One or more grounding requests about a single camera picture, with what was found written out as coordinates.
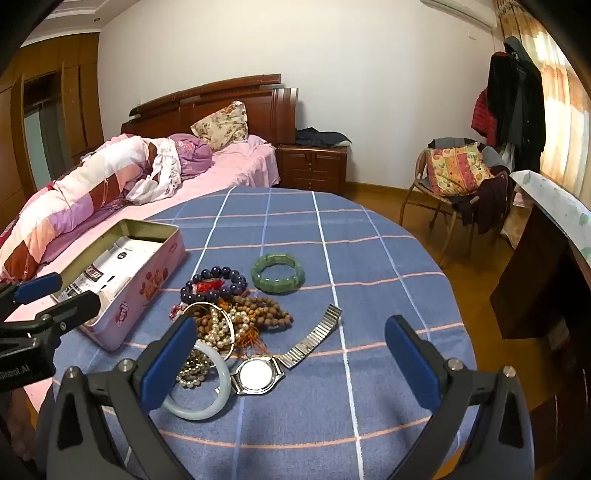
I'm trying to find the silver wristwatch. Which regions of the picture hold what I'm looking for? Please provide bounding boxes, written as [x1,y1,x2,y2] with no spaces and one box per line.
[229,304,343,395]

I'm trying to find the purple crumpled clothes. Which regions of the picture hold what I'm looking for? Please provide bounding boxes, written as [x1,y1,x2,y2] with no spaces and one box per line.
[168,134,213,178]

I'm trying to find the orange patterned curtain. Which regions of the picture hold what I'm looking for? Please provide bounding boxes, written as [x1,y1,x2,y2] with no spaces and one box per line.
[492,0,591,213]

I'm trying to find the dark wooden desk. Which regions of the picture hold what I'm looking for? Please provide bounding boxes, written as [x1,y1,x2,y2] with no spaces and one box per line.
[489,198,591,416]

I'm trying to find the dark folded clothes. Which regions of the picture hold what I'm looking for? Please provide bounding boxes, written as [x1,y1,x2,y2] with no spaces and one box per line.
[295,127,352,147]

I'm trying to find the pink patchwork quilt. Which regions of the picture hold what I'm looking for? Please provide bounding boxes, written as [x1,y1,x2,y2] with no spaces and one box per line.
[0,134,160,282]

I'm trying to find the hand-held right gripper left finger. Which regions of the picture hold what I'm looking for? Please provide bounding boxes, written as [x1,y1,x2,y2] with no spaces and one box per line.
[34,316,199,480]

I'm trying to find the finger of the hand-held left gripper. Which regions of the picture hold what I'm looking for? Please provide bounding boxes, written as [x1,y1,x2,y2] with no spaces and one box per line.
[0,292,102,344]
[0,273,63,321]

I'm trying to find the black hooded coat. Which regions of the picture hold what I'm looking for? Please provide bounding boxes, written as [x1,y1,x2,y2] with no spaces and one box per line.
[502,37,546,171]

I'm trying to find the grey garment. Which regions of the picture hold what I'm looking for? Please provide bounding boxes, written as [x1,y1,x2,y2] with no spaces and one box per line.
[429,137,481,149]

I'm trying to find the pearl necklace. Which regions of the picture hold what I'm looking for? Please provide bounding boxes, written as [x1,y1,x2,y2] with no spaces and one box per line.
[175,307,236,388]

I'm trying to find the red padded jacket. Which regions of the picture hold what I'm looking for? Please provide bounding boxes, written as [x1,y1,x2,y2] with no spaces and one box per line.
[471,90,497,139]

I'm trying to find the black coat with red collar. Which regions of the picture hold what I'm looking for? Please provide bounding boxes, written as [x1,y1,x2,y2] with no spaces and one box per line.
[487,52,518,148]

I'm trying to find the white floral cloth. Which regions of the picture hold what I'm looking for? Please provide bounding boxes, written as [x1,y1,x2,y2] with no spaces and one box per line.
[126,138,183,206]

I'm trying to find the wooden nightstand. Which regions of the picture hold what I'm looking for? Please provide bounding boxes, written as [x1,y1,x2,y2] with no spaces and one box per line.
[276,143,348,195]

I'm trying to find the wooden bed with pink sheet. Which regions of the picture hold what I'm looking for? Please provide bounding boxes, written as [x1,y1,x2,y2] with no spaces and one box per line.
[0,74,301,416]

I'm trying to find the wooden wardrobe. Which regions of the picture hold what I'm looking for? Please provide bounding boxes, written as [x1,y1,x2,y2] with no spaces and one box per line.
[0,32,105,208]

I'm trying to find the colourful floral cushion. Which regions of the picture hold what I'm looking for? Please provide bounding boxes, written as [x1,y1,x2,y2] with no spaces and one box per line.
[426,143,492,197]

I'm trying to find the white air conditioner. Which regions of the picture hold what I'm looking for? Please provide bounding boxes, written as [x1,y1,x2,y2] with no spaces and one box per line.
[420,0,498,28]

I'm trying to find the dark maroon garment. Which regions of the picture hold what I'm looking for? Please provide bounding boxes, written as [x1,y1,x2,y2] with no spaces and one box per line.
[450,173,511,234]

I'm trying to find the pale jade bangle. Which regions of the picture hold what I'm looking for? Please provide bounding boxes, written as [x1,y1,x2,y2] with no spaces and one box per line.
[161,342,232,421]

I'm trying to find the thin silver bangle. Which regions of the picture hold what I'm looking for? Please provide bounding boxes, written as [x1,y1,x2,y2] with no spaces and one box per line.
[185,302,237,361]

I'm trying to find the rattan chair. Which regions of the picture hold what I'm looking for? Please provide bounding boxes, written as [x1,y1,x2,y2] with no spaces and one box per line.
[399,137,509,266]

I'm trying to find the brown wooden bead necklace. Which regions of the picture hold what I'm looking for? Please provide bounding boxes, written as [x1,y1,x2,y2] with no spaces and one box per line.
[194,295,294,344]

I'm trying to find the white patterned cloth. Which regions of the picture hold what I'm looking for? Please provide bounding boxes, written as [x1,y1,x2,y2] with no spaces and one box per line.
[510,170,591,268]

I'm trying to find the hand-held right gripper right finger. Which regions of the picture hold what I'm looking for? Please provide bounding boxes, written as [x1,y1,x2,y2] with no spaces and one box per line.
[385,315,536,480]

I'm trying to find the blue plaid tablecloth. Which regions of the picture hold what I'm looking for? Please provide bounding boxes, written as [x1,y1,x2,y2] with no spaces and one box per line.
[34,187,478,480]

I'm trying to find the pink tin box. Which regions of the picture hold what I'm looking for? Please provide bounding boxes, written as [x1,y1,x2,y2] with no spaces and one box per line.
[53,218,188,352]

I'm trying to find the printed paper sheet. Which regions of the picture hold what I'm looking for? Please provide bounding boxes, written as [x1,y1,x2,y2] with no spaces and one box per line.
[62,235,162,319]

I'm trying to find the floral pillow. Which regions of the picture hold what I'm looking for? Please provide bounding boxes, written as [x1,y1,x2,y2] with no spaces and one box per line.
[191,100,252,151]

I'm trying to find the dark purple bead bracelet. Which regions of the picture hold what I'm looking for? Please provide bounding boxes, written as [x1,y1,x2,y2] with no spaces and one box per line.
[180,266,247,305]

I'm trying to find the green jade bracelet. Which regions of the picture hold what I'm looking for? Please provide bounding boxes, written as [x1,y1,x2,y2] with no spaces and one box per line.
[252,252,305,294]

